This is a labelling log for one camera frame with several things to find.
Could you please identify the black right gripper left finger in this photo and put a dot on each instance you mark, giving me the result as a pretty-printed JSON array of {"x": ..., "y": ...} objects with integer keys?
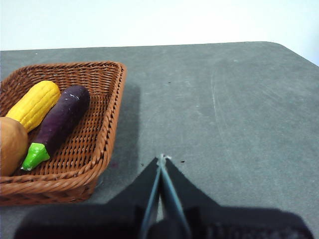
[{"x": 117, "y": 219}]

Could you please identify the brown woven wicker basket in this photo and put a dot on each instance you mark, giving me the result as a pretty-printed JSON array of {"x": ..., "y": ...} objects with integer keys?
[{"x": 94, "y": 139}]

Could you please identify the yellow toy corn cob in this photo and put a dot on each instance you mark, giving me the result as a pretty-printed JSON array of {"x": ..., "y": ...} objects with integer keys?
[{"x": 35, "y": 104}]

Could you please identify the purple toy eggplant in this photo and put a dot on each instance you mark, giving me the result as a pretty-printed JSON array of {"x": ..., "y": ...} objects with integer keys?
[{"x": 62, "y": 119}]

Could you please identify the brown toy potato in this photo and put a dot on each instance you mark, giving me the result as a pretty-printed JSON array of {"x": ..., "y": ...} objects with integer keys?
[{"x": 11, "y": 147}]

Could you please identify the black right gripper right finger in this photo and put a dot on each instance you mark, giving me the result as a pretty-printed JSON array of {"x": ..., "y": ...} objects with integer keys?
[{"x": 211, "y": 221}]

